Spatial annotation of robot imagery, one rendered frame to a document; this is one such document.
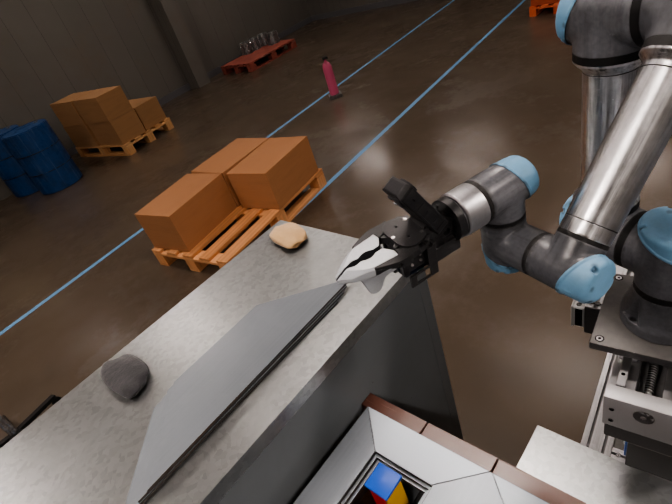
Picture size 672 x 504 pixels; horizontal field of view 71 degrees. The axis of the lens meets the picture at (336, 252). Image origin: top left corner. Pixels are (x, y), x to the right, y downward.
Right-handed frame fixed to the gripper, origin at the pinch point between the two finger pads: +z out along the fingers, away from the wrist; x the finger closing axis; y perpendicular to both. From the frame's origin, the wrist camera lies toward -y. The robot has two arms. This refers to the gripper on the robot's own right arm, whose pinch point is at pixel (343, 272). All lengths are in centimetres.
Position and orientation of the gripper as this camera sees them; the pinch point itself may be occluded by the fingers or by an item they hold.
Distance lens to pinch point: 66.5
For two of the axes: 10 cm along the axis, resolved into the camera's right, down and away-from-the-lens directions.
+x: -5.0, -4.8, 7.2
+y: 2.3, 7.2, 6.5
